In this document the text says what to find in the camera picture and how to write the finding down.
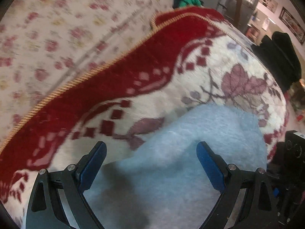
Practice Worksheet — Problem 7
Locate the black clothing pile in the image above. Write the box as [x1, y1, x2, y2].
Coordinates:
[251, 31, 301, 93]

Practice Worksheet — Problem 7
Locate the red cream floral blanket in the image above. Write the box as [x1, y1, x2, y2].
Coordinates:
[1, 7, 287, 225]

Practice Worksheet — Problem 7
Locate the pink floral quilt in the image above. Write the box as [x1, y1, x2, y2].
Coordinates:
[1, 0, 173, 140]

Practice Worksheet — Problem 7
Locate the green cloth item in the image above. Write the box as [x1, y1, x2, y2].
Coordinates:
[173, 0, 204, 9]

